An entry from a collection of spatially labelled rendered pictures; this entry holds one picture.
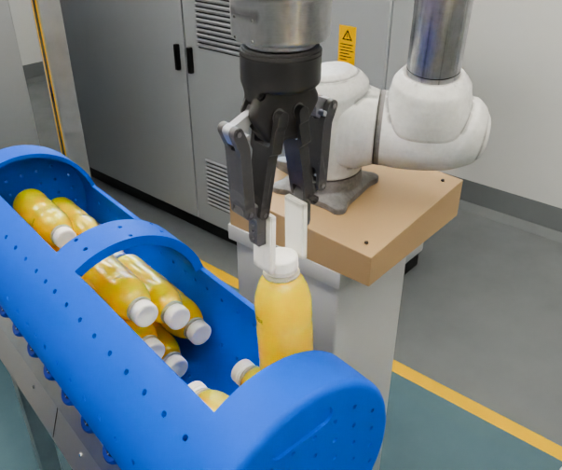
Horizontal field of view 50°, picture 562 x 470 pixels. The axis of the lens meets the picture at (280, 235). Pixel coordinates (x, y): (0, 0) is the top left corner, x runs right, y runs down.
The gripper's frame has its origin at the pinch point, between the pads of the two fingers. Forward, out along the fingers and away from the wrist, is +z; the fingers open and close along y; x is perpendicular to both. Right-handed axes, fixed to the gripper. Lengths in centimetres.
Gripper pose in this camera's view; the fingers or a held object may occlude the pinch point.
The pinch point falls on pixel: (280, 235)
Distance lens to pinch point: 64.9
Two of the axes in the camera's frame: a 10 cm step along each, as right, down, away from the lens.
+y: -7.6, 3.4, -5.6
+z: 0.0, 8.6, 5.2
